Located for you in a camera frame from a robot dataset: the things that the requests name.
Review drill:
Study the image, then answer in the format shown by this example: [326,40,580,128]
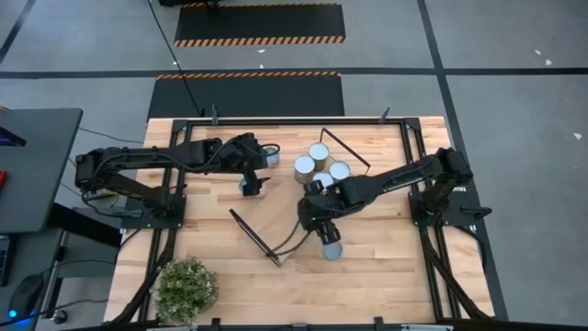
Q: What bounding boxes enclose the green potted plant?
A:
[150,256,221,326]

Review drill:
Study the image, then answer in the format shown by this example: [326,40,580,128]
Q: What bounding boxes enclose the peas label can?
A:
[311,171,335,189]

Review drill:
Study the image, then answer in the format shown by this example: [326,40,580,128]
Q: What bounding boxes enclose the white fruit label can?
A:
[328,160,353,181]

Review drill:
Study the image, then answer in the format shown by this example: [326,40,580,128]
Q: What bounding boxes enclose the dark gray desk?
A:
[0,107,85,234]

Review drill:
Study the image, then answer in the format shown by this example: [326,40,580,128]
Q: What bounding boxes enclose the black mat orange striped edge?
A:
[173,2,347,49]
[145,70,346,119]

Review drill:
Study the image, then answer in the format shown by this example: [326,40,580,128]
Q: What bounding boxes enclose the yellow label can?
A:
[293,154,317,185]

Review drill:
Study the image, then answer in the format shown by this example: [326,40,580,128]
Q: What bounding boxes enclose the black hanging cable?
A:
[145,0,207,117]

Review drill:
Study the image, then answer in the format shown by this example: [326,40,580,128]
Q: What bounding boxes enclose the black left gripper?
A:
[219,132,271,198]

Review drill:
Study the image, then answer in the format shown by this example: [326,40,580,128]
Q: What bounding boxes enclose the black computer mouse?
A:
[7,273,46,319]

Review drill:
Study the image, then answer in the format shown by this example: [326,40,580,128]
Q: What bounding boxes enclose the teal fish label can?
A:
[322,242,344,262]

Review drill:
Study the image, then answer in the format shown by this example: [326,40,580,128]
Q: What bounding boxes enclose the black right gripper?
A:
[297,187,353,245]

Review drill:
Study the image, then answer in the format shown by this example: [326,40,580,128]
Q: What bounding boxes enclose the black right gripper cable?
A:
[265,219,318,258]

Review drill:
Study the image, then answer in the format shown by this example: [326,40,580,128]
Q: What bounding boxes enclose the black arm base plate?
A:
[407,188,493,228]
[119,191,187,230]

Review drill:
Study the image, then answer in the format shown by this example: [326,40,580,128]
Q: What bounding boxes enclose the oranges label can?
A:
[308,142,332,172]

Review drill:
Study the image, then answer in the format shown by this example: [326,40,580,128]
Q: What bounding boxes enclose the gray desk surface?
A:
[0,228,65,331]

